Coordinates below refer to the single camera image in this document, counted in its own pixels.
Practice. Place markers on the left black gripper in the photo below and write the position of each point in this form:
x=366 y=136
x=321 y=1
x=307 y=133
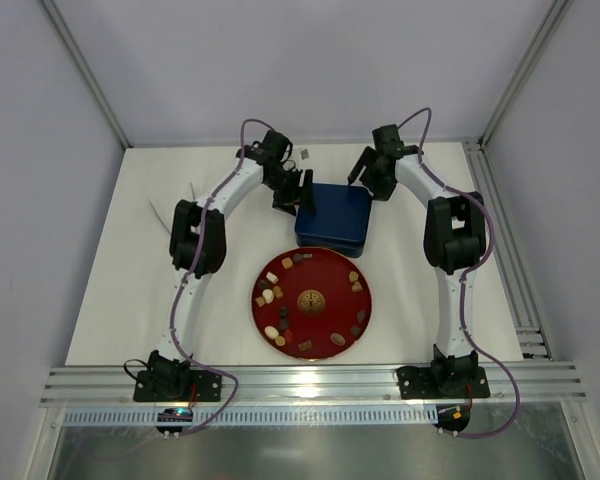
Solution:
x=290 y=191

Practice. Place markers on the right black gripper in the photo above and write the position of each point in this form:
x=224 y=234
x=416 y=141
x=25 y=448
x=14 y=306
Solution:
x=372 y=173

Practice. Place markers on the blue tin lid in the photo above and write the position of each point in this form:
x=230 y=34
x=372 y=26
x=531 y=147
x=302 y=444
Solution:
x=341 y=211

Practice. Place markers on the silver metal tongs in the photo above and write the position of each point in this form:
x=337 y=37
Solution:
x=164 y=198

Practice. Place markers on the blue chocolate tin box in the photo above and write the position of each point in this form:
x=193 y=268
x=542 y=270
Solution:
x=351 y=247

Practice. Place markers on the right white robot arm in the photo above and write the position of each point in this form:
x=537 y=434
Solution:
x=455 y=243

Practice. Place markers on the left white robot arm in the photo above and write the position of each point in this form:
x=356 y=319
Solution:
x=198 y=248

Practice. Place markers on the brown oval chocolate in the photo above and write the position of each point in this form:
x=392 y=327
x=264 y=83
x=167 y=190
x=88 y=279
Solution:
x=337 y=339

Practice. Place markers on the red round plate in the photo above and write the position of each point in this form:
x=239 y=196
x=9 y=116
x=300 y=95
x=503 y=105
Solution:
x=302 y=296

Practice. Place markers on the slotted cable duct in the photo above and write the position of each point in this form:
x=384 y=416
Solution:
x=242 y=415

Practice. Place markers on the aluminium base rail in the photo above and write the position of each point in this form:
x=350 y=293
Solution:
x=110 y=386

